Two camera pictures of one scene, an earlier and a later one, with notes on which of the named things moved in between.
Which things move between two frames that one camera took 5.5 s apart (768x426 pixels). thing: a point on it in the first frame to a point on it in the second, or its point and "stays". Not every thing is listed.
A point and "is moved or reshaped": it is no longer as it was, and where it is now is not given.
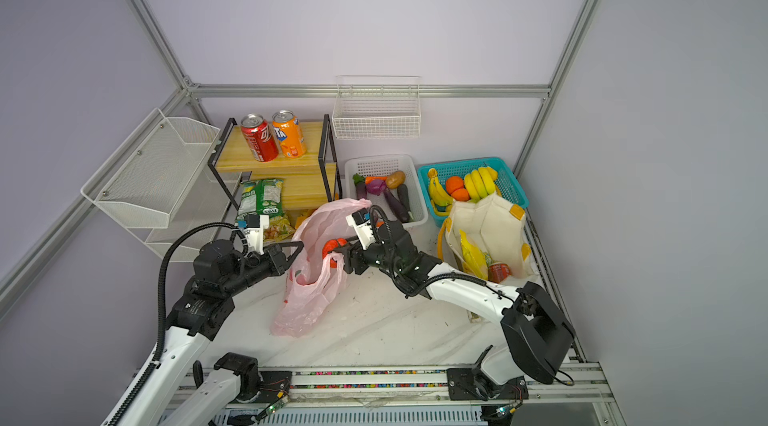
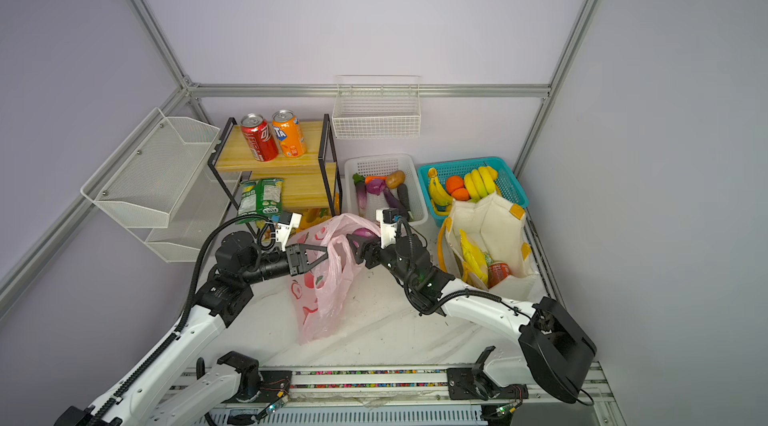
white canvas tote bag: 494,226 stays
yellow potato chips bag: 474,258 stays
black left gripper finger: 299,246 to 307,246
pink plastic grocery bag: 313,280 is moved or reshaped
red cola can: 499,272 stays
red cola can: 257,134 stays
